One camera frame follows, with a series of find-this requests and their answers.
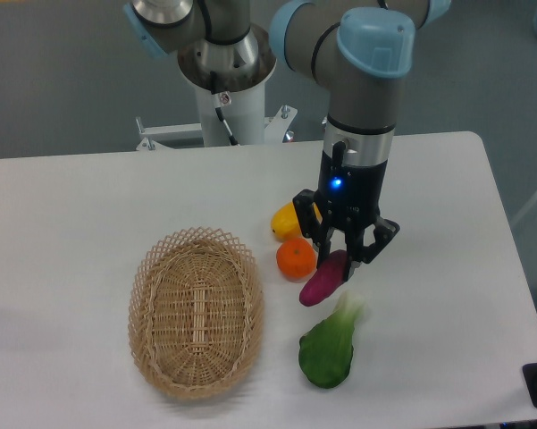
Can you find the purple sweet potato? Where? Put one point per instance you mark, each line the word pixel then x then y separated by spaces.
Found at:
pixel 327 278

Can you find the green bok choy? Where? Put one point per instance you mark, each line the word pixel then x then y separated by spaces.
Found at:
pixel 326 351

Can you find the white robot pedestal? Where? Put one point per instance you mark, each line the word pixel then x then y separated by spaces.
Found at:
pixel 229 85

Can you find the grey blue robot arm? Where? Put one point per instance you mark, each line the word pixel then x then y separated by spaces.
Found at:
pixel 359 51

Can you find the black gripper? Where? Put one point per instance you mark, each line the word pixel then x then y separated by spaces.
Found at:
pixel 352 195

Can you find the yellow mango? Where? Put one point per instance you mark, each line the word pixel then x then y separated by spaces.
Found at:
pixel 285 225

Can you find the woven wicker basket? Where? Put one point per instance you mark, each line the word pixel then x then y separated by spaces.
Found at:
pixel 196 314

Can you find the orange tangerine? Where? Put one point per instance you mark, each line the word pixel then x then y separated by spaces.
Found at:
pixel 296 258

